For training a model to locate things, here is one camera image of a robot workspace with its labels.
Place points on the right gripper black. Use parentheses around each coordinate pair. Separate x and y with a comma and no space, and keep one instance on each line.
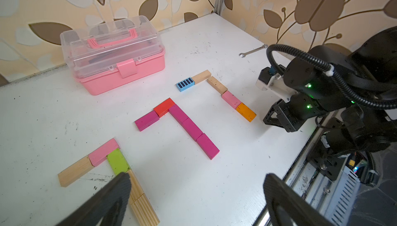
(292,115)

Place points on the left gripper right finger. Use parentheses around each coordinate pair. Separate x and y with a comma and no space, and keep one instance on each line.
(287,208)

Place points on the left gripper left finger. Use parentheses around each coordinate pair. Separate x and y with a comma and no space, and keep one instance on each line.
(106,208)

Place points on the orange block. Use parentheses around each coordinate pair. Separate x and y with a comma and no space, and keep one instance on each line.
(246,112)

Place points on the lime green block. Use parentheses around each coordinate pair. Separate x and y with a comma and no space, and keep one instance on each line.
(118,162)

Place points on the light pink block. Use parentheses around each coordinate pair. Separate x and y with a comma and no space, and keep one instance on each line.
(232,100)
(99,155)

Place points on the light pink block top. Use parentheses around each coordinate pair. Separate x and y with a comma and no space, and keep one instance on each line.
(232,100)

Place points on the magenta block bottom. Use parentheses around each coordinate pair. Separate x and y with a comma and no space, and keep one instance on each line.
(207,146)

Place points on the magenta block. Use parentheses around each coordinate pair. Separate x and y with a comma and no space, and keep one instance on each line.
(178,113)
(207,146)
(192,129)
(147,120)

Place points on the wooden dotted block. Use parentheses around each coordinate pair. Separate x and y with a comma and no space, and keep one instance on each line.
(217,85)

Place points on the wooden block horizontal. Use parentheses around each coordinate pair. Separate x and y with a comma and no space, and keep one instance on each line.
(201,76)

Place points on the blue striped block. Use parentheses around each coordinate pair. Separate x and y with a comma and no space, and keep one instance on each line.
(185,84)

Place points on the red block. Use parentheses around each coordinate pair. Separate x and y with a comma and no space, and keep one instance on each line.
(164,107)

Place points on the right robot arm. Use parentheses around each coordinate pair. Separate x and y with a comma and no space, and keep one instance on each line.
(312,84)

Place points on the silver wrench on table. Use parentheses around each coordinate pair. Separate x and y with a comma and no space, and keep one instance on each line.
(244,54)

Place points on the pink plastic storage box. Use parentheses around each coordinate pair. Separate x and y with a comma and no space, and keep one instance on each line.
(106,56)

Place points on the aluminium frame rail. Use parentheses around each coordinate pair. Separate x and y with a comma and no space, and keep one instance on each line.
(333,200)

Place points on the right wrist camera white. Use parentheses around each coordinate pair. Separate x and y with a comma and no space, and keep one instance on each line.
(269,79)

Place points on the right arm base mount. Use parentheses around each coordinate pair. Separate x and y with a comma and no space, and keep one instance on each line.
(329,157)

